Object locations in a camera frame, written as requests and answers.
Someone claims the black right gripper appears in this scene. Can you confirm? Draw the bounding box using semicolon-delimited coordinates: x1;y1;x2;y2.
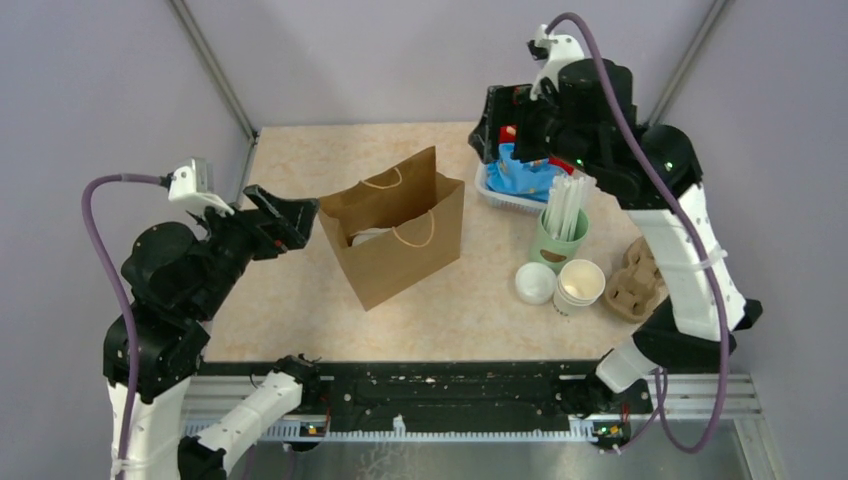
467;84;599;179

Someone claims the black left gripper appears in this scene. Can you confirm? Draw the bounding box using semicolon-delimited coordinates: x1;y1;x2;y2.
188;180;321;318

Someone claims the brown paper bag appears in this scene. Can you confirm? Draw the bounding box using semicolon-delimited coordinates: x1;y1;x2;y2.
318;146;465;310

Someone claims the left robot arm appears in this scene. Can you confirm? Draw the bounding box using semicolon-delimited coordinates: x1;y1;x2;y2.
103;185;321;479

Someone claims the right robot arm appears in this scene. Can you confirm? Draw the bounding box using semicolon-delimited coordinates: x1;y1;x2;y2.
468;59;763;412

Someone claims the red snack packet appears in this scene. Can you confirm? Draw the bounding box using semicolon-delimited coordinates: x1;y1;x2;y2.
497;125;575;175

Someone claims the blue snack packet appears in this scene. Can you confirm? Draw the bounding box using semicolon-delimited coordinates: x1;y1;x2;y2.
485;144;565;203

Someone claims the white plastic basket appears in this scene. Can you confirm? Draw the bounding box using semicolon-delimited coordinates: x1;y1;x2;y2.
474;159;567;214

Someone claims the green straw holder cup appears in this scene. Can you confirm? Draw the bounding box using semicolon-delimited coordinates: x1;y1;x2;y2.
528;210;590;274

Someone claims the stack of white lids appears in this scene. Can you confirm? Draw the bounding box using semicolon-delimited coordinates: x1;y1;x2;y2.
514;262;557;305

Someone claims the stack of paper cups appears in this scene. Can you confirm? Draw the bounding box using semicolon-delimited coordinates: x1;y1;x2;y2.
552;259;606;316

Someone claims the brown cardboard cup carrier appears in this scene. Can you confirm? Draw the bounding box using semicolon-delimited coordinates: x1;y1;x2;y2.
601;237;667;324

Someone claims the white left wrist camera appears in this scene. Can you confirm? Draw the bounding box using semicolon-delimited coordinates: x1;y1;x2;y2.
168;157;235;217

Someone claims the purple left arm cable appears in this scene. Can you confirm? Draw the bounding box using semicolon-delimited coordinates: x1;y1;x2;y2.
80;173;174;480

